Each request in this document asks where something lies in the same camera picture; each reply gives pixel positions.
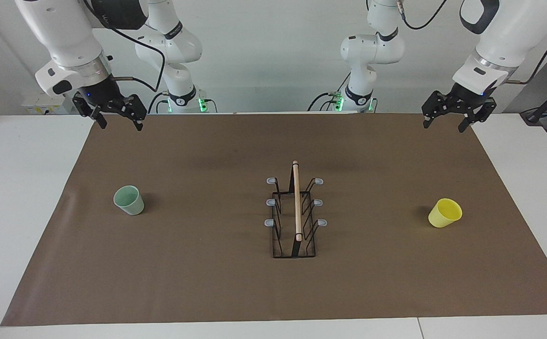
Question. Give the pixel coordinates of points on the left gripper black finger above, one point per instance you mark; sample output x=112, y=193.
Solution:
x=429, y=113
x=471, y=120

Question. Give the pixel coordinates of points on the brown table mat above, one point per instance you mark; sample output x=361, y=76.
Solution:
x=207, y=282

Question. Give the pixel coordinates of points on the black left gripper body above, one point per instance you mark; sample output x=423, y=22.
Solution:
x=469, y=98

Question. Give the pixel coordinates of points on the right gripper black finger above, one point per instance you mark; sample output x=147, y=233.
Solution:
x=138, y=113
x=100, y=120

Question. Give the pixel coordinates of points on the yellow plastic cup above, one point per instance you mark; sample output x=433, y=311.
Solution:
x=444, y=213

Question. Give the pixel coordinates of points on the pale green plastic cup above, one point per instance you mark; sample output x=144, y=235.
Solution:
x=130, y=201

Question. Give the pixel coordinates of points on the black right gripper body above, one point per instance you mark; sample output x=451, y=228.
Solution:
x=99, y=94

